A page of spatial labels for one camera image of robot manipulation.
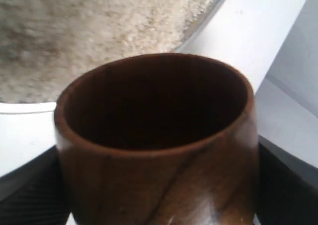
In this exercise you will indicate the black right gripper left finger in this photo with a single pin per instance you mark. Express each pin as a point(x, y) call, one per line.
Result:
point(33, 194)

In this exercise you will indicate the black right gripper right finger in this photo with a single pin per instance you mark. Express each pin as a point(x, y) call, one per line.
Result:
point(288, 191)

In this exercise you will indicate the brown wooden cup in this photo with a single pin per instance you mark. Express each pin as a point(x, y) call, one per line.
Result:
point(159, 139)

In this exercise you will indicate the large metal rice plate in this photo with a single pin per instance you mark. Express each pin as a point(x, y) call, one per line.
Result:
point(46, 44)

